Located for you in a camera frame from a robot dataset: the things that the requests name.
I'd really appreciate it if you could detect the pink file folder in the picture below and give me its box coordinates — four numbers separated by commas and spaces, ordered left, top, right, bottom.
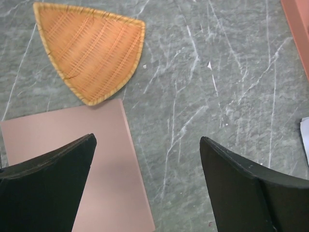
0, 99, 155, 232

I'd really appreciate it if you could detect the printed paper sheets stack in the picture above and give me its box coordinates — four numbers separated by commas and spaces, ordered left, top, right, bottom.
300, 117, 309, 164

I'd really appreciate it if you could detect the orange plastic tray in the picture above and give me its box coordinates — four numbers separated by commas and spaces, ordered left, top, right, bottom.
281, 0, 309, 79

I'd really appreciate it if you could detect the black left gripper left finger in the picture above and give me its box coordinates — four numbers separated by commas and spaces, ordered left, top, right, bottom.
0, 134, 97, 232

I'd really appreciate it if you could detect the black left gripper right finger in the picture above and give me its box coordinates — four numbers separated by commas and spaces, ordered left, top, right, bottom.
200, 137, 309, 232

